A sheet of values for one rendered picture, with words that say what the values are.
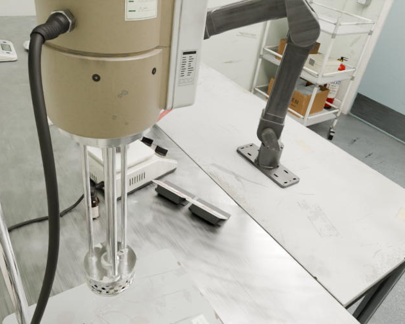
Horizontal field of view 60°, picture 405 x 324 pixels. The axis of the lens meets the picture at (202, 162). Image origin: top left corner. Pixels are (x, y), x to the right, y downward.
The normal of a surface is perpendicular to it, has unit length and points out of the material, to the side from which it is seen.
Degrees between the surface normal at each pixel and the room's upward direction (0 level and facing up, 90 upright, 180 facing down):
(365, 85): 90
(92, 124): 90
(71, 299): 0
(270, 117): 90
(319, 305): 0
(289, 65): 96
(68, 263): 0
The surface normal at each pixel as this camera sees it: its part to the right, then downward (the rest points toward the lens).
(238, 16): -0.22, 0.58
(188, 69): 0.57, 0.54
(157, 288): 0.13, -0.81
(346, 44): -0.81, 0.24
